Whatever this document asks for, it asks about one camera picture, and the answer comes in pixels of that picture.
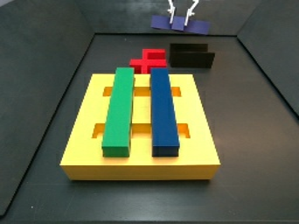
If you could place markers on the blue bar block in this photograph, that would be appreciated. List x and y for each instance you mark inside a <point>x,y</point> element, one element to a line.
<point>165,143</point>

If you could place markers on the black fixture stand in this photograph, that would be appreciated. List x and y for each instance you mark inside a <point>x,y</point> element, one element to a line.
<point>191,55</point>

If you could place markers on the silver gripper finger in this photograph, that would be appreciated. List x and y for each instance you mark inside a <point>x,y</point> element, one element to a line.
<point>189,12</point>
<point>171,10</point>

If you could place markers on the red interlocking block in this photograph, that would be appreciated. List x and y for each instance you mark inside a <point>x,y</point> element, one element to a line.
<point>152,59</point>

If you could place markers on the green bar block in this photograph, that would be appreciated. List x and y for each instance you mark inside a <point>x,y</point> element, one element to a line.
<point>116,138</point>

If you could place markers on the purple interlocking block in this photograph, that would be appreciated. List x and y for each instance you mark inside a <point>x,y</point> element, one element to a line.
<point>165,23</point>

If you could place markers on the yellow slotted board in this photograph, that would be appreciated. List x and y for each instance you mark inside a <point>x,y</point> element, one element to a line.
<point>197,160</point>

